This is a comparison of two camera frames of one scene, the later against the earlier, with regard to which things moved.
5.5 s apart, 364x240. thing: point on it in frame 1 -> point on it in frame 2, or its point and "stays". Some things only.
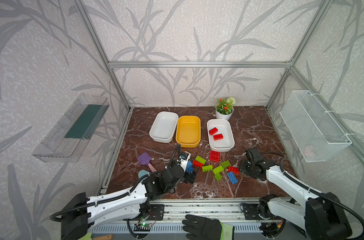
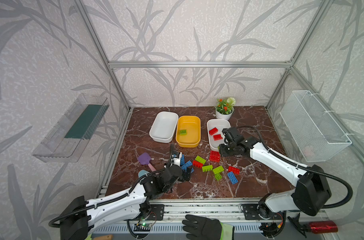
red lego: x=218 y=137 stays
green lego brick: x=207 y=168 stays
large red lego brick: x=214 y=156 stays
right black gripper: x=248 y=167 -> x=230 y=138
